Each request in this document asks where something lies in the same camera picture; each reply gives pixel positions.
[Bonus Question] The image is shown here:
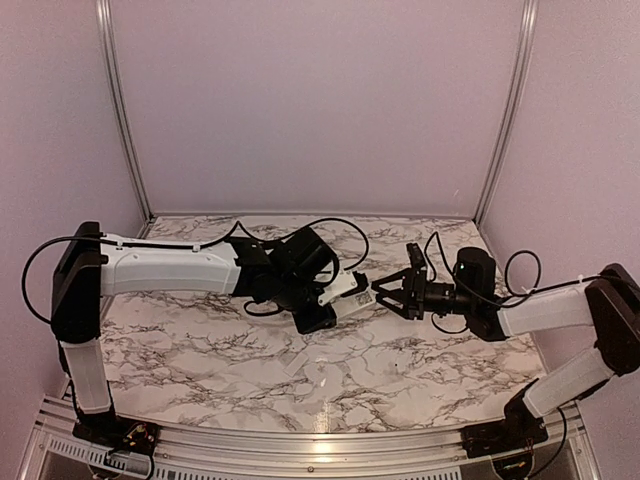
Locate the white remote control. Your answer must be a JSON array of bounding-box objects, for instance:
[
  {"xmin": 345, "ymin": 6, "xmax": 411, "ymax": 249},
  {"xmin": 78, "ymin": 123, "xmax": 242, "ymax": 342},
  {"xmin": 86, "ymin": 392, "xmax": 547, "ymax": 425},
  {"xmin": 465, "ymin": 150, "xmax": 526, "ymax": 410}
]
[{"xmin": 329, "ymin": 288, "xmax": 376, "ymax": 323}]

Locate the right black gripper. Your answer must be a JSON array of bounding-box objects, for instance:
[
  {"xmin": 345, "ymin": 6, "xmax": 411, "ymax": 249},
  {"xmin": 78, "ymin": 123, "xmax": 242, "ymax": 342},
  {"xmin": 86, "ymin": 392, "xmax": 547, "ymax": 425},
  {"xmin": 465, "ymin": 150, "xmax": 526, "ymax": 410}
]
[{"xmin": 372, "ymin": 267, "xmax": 476, "ymax": 319}]

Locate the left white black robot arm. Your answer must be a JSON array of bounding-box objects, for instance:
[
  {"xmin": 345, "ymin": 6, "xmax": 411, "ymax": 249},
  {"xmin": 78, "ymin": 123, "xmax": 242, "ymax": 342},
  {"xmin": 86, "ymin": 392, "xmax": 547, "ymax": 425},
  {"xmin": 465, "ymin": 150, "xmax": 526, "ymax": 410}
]
[{"xmin": 51, "ymin": 222, "xmax": 339, "ymax": 445}]

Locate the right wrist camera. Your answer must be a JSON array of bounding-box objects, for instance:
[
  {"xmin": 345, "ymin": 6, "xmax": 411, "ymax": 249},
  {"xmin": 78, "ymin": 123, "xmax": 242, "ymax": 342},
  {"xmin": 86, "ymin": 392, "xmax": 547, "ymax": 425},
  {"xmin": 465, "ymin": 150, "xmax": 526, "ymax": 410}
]
[{"xmin": 406, "ymin": 242, "xmax": 427, "ymax": 270}]

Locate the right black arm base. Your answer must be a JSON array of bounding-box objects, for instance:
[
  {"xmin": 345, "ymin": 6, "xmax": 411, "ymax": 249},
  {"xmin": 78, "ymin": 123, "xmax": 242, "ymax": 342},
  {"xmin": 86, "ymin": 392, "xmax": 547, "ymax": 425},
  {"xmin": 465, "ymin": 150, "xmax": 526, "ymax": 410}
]
[{"xmin": 460, "ymin": 380, "xmax": 549, "ymax": 458}]

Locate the right aluminium frame post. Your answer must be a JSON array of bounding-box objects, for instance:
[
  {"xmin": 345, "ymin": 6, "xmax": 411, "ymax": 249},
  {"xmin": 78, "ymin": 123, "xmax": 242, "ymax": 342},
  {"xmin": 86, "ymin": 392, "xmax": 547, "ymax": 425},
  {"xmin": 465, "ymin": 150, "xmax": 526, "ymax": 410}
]
[{"xmin": 473, "ymin": 0, "xmax": 539, "ymax": 228}]

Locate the aluminium frame post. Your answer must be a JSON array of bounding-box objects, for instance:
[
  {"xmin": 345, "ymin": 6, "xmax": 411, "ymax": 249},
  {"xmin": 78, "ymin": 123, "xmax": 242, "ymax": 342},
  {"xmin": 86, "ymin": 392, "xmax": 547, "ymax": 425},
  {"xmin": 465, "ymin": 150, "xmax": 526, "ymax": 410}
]
[
  {"xmin": 473, "ymin": 0, "xmax": 539, "ymax": 228},
  {"xmin": 95, "ymin": 0, "xmax": 154, "ymax": 223}
]

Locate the front aluminium rail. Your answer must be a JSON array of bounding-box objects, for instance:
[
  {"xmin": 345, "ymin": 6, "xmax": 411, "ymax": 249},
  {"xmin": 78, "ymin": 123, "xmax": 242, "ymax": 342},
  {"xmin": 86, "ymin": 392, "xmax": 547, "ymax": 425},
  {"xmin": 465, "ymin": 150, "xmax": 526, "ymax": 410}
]
[{"xmin": 18, "ymin": 397, "xmax": 600, "ymax": 479}]

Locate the left aluminium frame post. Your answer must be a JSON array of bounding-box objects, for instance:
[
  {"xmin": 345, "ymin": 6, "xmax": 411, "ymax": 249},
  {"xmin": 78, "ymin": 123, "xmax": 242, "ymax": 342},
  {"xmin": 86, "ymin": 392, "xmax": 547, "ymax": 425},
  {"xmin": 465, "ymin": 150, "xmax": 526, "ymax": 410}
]
[{"xmin": 95, "ymin": 0, "xmax": 154, "ymax": 223}]

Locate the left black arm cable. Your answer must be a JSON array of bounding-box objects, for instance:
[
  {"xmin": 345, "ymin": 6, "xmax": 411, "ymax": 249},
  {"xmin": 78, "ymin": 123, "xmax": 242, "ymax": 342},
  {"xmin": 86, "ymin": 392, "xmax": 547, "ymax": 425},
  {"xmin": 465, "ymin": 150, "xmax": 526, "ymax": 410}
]
[{"xmin": 20, "ymin": 217, "xmax": 370, "ymax": 326}]

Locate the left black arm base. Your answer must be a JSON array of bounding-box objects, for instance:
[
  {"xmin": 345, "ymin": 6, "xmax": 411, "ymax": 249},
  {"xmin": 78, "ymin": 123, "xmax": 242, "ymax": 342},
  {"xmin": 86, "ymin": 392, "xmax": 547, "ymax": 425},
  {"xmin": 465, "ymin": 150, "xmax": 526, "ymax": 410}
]
[{"xmin": 72, "ymin": 412, "xmax": 160, "ymax": 456}]

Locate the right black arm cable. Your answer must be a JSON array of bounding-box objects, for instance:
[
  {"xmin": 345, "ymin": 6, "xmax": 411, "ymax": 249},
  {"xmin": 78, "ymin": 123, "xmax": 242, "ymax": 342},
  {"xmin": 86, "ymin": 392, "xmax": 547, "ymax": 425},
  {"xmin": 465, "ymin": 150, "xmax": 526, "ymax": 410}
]
[{"xmin": 423, "ymin": 230, "xmax": 601, "ymax": 334}]

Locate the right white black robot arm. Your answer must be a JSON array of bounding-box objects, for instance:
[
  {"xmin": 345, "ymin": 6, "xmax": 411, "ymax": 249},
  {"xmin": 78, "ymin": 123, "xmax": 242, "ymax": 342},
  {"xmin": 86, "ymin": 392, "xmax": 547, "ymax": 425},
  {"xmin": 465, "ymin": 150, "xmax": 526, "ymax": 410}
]
[{"xmin": 372, "ymin": 243, "xmax": 639, "ymax": 448}]

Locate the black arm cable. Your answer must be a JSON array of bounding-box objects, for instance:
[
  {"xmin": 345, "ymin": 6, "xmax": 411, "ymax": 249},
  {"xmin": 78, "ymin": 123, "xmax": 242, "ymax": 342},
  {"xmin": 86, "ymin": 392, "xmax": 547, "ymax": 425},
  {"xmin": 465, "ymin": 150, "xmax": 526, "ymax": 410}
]
[
  {"xmin": 423, "ymin": 230, "xmax": 601, "ymax": 334},
  {"xmin": 20, "ymin": 217, "xmax": 370, "ymax": 326}
]

